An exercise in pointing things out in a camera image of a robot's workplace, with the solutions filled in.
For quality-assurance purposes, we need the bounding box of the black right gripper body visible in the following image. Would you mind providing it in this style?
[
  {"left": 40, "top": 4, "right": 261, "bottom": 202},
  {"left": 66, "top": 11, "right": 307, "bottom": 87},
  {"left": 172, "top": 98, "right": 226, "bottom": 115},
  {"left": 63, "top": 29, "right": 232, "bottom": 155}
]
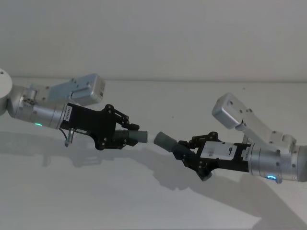
[{"left": 197, "top": 140, "right": 253, "bottom": 176}]

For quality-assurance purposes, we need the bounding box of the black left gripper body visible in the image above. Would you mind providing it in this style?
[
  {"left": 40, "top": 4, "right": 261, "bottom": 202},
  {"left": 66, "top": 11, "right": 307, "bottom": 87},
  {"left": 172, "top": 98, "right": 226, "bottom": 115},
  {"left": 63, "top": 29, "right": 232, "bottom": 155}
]
[{"left": 59, "top": 103, "right": 128, "bottom": 151}]

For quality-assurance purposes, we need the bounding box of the grey and white tube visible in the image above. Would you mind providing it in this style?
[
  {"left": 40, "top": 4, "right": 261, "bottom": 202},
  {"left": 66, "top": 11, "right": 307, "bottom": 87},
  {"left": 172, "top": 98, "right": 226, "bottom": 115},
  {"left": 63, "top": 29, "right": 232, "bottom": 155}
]
[{"left": 129, "top": 130, "right": 179, "bottom": 153}]

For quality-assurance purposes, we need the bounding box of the white tablecloth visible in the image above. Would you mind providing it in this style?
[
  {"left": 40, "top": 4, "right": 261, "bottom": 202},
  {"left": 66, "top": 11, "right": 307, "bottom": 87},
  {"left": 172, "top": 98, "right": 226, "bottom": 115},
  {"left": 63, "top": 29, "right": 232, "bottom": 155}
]
[{"left": 0, "top": 76, "right": 307, "bottom": 230}]

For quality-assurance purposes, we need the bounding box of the white curtain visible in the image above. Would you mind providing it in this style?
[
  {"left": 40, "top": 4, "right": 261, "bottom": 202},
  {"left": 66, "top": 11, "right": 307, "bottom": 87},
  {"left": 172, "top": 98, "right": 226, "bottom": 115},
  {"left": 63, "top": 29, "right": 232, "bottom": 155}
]
[{"left": 0, "top": 0, "right": 307, "bottom": 83}]

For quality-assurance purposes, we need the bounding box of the thin dark cable, silver plug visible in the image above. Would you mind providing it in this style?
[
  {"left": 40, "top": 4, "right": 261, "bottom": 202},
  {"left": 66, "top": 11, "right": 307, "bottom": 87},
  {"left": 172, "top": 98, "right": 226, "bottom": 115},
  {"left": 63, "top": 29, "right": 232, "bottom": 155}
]
[{"left": 59, "top": 127, "right": 75, "bottom": 147}]

